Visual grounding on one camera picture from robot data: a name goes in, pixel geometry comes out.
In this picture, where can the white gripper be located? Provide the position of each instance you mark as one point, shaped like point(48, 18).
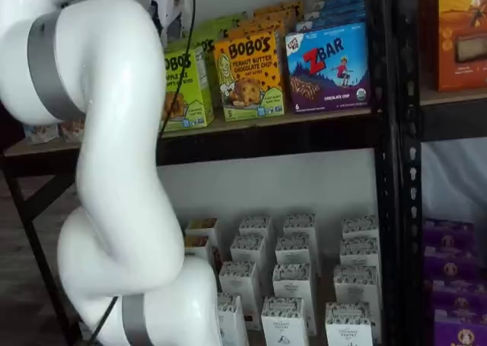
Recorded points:
point(173, 0)

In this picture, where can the green Bobo's apple pie box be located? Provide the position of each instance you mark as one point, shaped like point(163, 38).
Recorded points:
point(188, 91)
point(203, 64)
point(220, 28)

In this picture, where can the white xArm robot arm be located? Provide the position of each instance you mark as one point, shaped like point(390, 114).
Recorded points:
point(114, 152)

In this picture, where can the yellow Bobo's peanut butter box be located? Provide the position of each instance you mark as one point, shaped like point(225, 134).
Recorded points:
point(258, 28)
point(277, 9)
point(249, 80)

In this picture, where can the black metal shelf rack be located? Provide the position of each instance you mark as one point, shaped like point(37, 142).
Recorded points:
point(411, 171)
point(266, 137)

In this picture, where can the blue purple Zbar box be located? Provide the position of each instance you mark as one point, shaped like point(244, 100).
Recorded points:
point(331, 23)
point(338, 5)
point(327, 72)

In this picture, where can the yellow white granola box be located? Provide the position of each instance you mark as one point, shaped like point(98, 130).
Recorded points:
point(201, 230)
point(196, 252)

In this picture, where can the white patterned pantry box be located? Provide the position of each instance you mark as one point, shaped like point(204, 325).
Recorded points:
point(232, 319)
point(359, 252)
point(291, 283)
point(299, 224)
point(283, 321)
point(355, 285)
point(359, 228)
point(255, 228)
point(348, 325)
point(236, 279)
point(247, 251)
point(291, 249)

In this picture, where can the large orange box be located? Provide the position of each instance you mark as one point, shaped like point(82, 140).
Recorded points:
point(460, 38)

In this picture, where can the purple snack box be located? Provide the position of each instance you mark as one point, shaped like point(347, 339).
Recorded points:
point(449, 264)
point(460, 298)
point(460, 332)
point(449, 233)

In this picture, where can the orange label granola bag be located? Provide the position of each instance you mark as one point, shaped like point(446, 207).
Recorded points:
point(72, 129)

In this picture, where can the white granola bag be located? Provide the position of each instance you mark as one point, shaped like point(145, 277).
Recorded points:
point(42, 133)

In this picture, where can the dark maroon object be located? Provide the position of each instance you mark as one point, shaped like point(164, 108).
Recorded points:
point(9, 125)

